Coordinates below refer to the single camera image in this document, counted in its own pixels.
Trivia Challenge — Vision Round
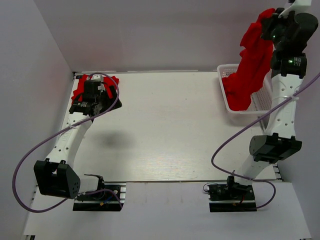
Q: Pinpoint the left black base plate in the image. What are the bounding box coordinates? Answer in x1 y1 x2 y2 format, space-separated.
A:
72 183 126 212

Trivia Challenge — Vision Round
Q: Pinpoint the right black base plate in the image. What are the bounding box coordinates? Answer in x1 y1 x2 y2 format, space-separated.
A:
203 182 257 213

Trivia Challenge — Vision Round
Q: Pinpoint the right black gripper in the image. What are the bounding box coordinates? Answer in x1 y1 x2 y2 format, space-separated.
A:
260 7 299 50

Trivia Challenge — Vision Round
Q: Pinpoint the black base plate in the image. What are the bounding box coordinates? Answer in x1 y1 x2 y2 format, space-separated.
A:
203 182 257 213
72 183 126 212

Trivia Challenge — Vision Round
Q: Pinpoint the white plastic basket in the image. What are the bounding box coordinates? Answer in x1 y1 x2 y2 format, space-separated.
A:
217 64 272 117

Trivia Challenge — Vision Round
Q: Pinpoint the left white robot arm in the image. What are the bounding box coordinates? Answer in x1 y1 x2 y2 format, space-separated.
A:
33 74 122 200

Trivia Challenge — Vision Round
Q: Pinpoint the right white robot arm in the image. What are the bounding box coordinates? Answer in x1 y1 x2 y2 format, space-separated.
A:
225 4 319 200

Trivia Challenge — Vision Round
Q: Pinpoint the folded red t shirt stack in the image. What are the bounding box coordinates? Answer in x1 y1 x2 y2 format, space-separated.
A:
71 74 116 103

